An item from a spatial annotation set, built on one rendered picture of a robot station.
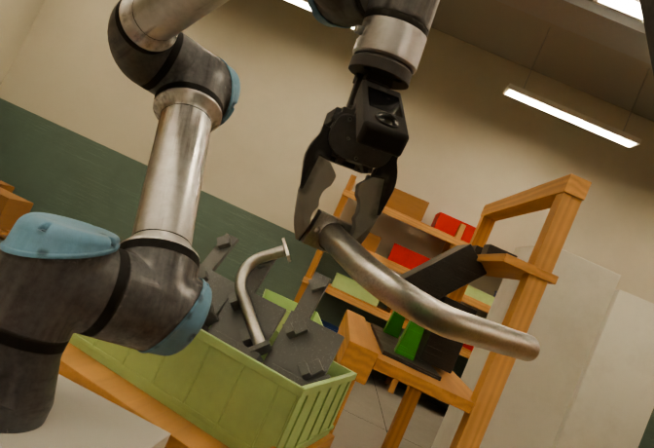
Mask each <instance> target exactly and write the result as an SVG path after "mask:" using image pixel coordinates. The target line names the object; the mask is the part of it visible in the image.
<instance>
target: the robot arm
mask: <svg viewBox="0 0 654 448"><path fill-rule="evenodd" d="M228 1H229V0H120V1H119V2H118V3H117V4H116V6H115V7H114V9H113V10H112V13H111V15H110V18H109V21H108V30H107V35H108V43H109V48H110V51H111V54H112V57H113V59H114V60H115V62H116V63H117V65H118V67H119V68H120V69H121V71H122V72H123V73H124V74H125V75H126V76H127V77H128V78H129V79H130V80H131V81H132V82H133V83H135V84H137V85H138V86H140V87H141V88H143V89H145V90H146V91H148V92H150V93H152V94H154V95H155V98H154V102H153V111H154V114H155V116H156V117H157V119H158V120H159V122H158V126H157V131H156V135H155V139H154V143H153V147H152V152H151V156H150V160H149V164H148V167H147V172H146V176H145V180H144V184H143V188H142V193H141V197H140V201H139V205H138V209H137V213H136V217H135V221H134V225H133V229H132V234H131V237H130V238H128V239H126V240H124V241H122V242H120V238H119V237H118V236H117V235H116V234H114V233H112V232H110V231H107V230H105V229H102V228H100V227H96V226H93V225H91V224H89V223H86V222H83V221H80V220H76V219H72V218H69V217H65V216H60V215H56V214H51V213H46V212H29V213H26V214H25V215H23V216H21V217H20V218H19V219H18V220H17V222H16V223H15V225H14V227H13V228H12V230H11V231H10V233H9V235H8V236H7V238H6V239H5V240H3V241H2V242H1V243H0V433H22V432H28V431H32V430H35V429H37V428H39V427H41V426H42V425H43V424H44V423H45V421H46V419H47V417H48V415H49V413H50V411H51V409H52V407H53V405H54V401H55V389H56V383H57V377H58V371H59V366H60V359H61V356H62V354H63V352H64V350H65V348H66V346H67V344H68V342H69V340H70V339H71V337H72V335H73V333H77V334H81V335H85V336H88V337H92V338H94V339H98V340H102V341H105V342H109V343H113V344H116V345H120V346H124V347H127V348H131V349H135V350H138V351H139V352H140V353H143V354H146V353H150V354H154V355H174V354H177V353H179V352H180V351H182V350H183V349H185V348H186V347H187V346H188V345H189V344H190V343H191V342H192V341H193V340H194V338H195V337H196V335H197V334H198V333H199V332H200V330H201V328H202V326H203V324H204V322H205V320H206V318H207V316H208V313H209V310H210V306H211V301H212V291H211V288H210V287H209V284H208V283H207V282H206V281H205V280H204V279H201V278H198V272H199V266H200V257H199V255H198V254H197V253H196V251H195V250H194V249H193V248H192V242H193V236H194V231H195V225H196V219H197V213H198V207H199V201H200V190H201V184H202V179H203V173H204V167H205V161H206V155H207V149H208V143H209V137H210V133H211V132H212V131H214V130H216V129H217V128H218V127H220V126H221V125H223V124H224V123H225V122H226V121H227V120H228V119H229V118H230V117H231V115H232V114H233V112H234V110H235V109H234V107H235V105H236V104H237V102H238V99H239V94H240V80H239V78H238V75H237V73H236V72H235V71H234V70H233V69H232V67H231V66H229V65H228V64H227V62H226V61H225V60H223V59H222V58H220V57H218V56H215V55H214V54H213V53H211V52H210V51H208V50H207V49H205V48H204V47H203V46H201V45H200V44H198V43H197V42H196V41H194V40H193V39H191V38H190V37H188V36H187V35H186V34H184V33H183V32H182V31H183V30H185V29H186V28H188V27H189V26H191V25H192V24H194V23H195V22H197V21H198V20H200V19H202V18H203V17H205V16H206V15H208V14H210V13H211V12H213V11H214V10H216V9H217V8H219V7H220V6H222V5H223V4H225V3H226V2H228ZM439 2H440V0H308V3H309V7H310V9H311V12H312V15H313V16H314V17H315V19H316V20H317V21H319V22H320V23H322V24H323V25H326V26H329V27H339V28H352V27H354V33H356V34H358V35H359V37H358V38H357V39H356V42H355V45H354V48H353V51H352V52H353V56H352V58H351V60H350V63H349V66H348V70H349V71H350V72H351V73H352V74H354V75H355V76H354V79H353V82H352V83H353V84H354V85H353V88H352V90H351V93H350V96H349V99H348V102H347V105H346V107H345V106H344V107H343V108H340V107H338V106H337V107H336V108H335V109H333V110H331V111H330V112H328V113H327V115H326V118H325V120H324V123H323V126H322V127H321V130H320V133H319V134H318V136H317V137H316V138H315V139H314V140H313V141H312V142H311V143H310V144H309V147H308V148H307V151H306V153H305V156H304V159H303V167H302V176H301V183H300V186H299V189H298V193H297V200H296V205H295V212H294V231H295V238H296V240H298V241H300V240H301V238H302V237H303V235H304V234H305V233H306V231H307V230H308V228H309V226H310V224H309V223H310V218H311V215H312V213H313V212H314V211H315V210H316V209H317V208H318V206H319V199H320V196H321V194H322V193H323V191H324V190H325V189H326V188H328V187H330V186H331V185H332V183H333V182H334V180H335V178H336V174H335V172H334V169H333V167H332V165H331V163H334V164H337V165H340V166H342V167H345V168H350V169H352V170H354V171H357V172H360V173H371V175H370V174H367V175H366V177H365V180H363V181H361V182H359V183H357V184H356V187H355V193H354V196H355V198H356V201H357V206H356V210H355V213H354V214H353V216H352V217H351V221H352V228H351V231H350V233H349V234H350V235H351V236H352V237H353V238H355V239H356V240H357V241H358V242H359V243H360V244H362V243H363V242H364V240H365V239H366V237H367V236H368V234H369V233H370V231H371V229H372V228H373V226H374V224H375V223H376V221H377V219H378V217H379V216H380V215H381V213H382V211H383V209H384V207H385V205H386V203H387V202H388V200H389V198H390V196H391V194H392V192H393V190H394V188H395V185H396V180H397V159H398V157H400V156H401V154H402V152H403V150H404V148H405V146H406V144H407V142H408V140H409V133H408V128H407V123H406V118H405V113H404V108H403V102H402V97H401V94H400V93H399V92H396V91H393V90H406V89H407V88H408V87H409V85H410V82H411V80H412V77H413V75H414V74H415V73H416V72H417V69H418V64H419V62H420V59H421V56H422V53H423V50H424V47H425V44H426V41H427V36H428V33H429V30H430V27H431V24H432V22H433V20H434V17H435V14H436V11H437V8H438V5H439ZM330 162H331V163H330ZM373 168H375V169H373Z"/></svg>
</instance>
